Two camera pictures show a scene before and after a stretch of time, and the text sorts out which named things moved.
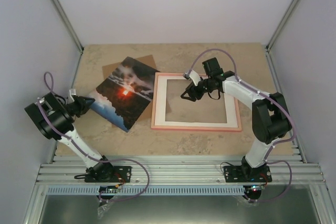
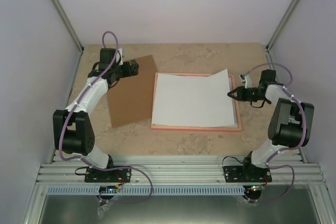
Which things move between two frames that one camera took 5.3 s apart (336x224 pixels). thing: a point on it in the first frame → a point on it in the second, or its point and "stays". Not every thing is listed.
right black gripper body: x=200 y=94 → x=250 y=97
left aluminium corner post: x=60 y=10 stays
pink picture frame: x=239 y=129 stays
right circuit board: x=254 y=189 stays
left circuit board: x=109 y=189 stays
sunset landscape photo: x=122 y=96 → x=190 y=100
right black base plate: x=240 y=173 stays
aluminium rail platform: x=299 y=170 stays
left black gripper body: x=77 y=109 → x=127 y=73
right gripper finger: x=188 y=91 → x=238 y=97
